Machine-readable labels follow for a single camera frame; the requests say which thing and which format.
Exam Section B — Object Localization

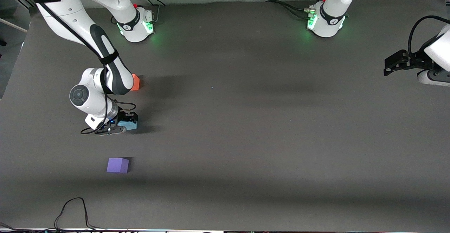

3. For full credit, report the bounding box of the purple block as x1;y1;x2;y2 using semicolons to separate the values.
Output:
107;158;129;174

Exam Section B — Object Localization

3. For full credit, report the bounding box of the black left arm wrist cable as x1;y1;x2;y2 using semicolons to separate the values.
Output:
407;15;450;57

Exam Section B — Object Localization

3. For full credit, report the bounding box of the black arm wrist cable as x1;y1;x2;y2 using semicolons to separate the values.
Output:
32;0;137;135
407;15;450;57

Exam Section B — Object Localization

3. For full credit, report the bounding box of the thin black looped cable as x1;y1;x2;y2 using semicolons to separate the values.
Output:
54;197;108;232

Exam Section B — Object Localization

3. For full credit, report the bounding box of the black right arm wrist cable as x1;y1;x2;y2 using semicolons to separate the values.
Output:
32;0;137;135

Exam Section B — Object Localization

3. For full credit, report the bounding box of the grey metal frame rod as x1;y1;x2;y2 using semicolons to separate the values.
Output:
0;0;36;33

